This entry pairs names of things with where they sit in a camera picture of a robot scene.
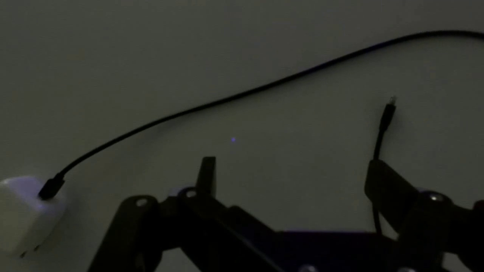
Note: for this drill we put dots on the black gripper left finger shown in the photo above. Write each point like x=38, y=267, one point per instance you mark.
x=206, y=180

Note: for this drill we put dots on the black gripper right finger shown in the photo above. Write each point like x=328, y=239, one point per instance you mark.
x=390, y=195

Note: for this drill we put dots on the white charger power brick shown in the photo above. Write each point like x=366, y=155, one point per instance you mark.
x=26, y=220

